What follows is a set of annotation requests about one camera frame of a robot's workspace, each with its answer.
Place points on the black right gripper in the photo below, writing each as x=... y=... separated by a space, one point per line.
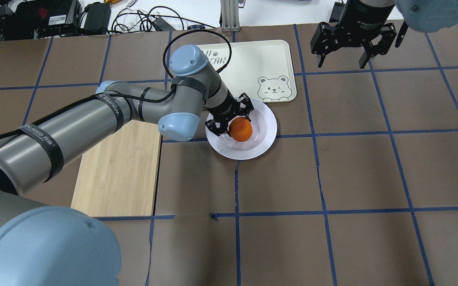
x=357 y=20

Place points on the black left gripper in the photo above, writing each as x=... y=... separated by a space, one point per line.
x=226 y=107

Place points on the orange fruit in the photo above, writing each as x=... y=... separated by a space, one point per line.
x=240 y=129

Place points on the white round plate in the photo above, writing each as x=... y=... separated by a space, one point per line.
x=265 y=127

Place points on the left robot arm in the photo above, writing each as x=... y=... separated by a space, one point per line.
x=42 y=245

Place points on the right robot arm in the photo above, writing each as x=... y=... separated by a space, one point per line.
x=425 y=16

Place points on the cream bear tray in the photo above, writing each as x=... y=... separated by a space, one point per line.
x=261 y=69

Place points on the brown paper table cover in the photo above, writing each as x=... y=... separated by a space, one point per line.
x=360 y=187

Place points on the wooden cutting board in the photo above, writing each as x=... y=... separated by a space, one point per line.
x=118 y=176

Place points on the black power adapter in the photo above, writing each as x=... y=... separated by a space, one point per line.
x=97 y=16

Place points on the black computer box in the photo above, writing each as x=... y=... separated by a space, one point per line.
x=35 y=19

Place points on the aluminium frame post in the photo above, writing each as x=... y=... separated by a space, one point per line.
x=230 y=16

